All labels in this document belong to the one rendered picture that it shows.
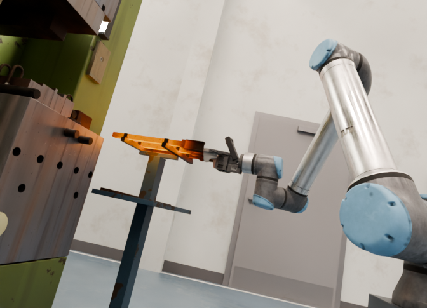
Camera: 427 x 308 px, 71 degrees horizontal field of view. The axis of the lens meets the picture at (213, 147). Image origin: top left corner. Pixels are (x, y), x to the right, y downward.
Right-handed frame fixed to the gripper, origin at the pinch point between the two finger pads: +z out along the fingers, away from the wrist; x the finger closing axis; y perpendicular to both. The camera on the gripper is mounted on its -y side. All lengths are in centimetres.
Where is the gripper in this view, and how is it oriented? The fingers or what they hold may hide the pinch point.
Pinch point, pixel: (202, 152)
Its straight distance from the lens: 136.8
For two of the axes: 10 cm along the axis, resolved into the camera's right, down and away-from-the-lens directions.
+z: -9.2, -1.2, 3.6
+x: 3.2, 2.9, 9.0
